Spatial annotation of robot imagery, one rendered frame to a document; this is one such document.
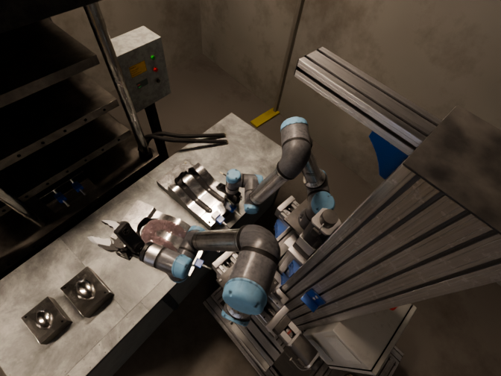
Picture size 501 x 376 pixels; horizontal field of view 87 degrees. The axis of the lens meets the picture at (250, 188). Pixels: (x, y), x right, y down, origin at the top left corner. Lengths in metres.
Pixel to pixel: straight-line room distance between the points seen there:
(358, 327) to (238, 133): 1.55
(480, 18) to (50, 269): 2.92
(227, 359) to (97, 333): 1.05
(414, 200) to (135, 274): 1.45
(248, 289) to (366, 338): 0.69
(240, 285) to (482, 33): 2.14
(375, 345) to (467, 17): 2.00
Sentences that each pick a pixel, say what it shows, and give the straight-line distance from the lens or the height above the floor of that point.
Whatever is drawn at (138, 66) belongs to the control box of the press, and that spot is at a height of 1.37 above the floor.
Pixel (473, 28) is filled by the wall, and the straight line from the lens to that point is 2.40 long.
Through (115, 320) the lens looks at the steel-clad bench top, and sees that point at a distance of 1.66.
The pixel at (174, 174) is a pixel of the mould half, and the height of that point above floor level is 0.86.
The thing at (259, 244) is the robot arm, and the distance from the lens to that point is 0.73.
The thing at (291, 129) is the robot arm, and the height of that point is 1.62.
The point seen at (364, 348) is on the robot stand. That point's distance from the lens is 1.27.
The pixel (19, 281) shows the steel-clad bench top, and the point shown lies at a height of 0.80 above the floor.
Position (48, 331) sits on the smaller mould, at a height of 0.86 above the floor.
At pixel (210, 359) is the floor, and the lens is 2.37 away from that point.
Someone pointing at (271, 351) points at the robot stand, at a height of 0.96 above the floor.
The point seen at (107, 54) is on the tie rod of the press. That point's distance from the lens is 1.54.
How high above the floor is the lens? 2.37
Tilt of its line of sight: 58 degrees down
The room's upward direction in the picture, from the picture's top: 11 degrees clockwise
